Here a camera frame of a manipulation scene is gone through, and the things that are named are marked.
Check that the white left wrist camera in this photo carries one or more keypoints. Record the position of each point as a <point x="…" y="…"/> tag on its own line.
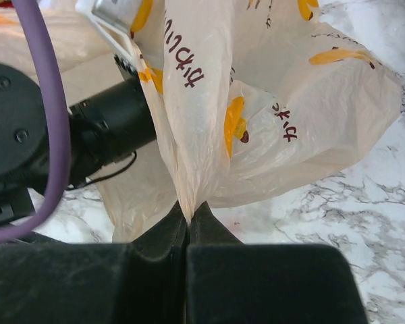
<point x="112" y="19"/>

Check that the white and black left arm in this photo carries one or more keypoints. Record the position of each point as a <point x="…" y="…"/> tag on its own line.
<point x="24" y="147"/>

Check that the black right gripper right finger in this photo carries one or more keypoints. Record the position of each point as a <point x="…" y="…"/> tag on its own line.
<point x="232" y="282"/>

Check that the peach banana-print plastic bag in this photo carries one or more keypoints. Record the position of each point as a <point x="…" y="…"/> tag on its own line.
<point x="250" y="99"/>

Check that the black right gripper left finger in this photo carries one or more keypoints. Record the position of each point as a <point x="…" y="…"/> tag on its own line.
<point x="136" y="282"/>

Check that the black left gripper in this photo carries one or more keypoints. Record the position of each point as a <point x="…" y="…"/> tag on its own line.
<point x="110" y="126"/>

